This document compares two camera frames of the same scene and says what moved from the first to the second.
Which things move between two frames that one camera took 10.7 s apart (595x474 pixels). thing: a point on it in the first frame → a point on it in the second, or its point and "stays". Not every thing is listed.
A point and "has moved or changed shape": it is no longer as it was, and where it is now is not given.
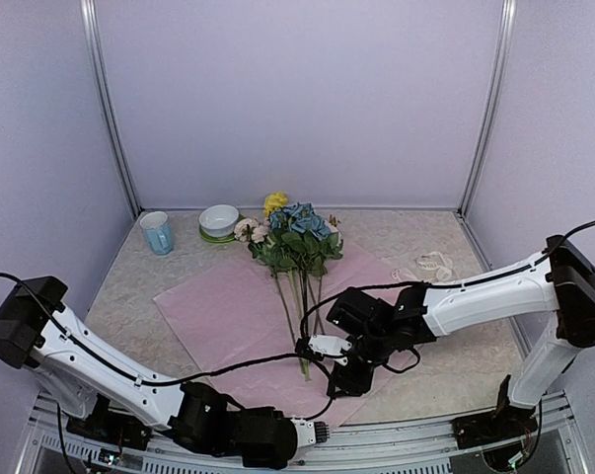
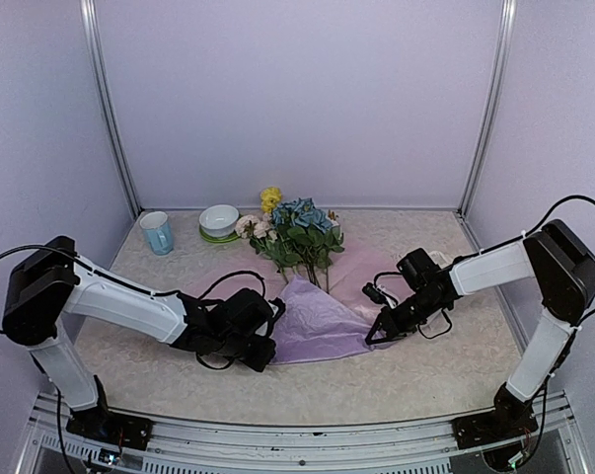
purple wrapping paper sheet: [239, 333] has moved or changed shape
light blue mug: [159, 231] stays
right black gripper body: [372, 347] → [421, 310]
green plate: [214, 239] stays
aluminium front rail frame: [394, 445] stays
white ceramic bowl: [218, 220] stays
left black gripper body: [261, 411] → [234, 348]
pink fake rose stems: [256, 233] → [292, 247]
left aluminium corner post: [89, 14] stays
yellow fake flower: [274, 201] has moved or changed shape
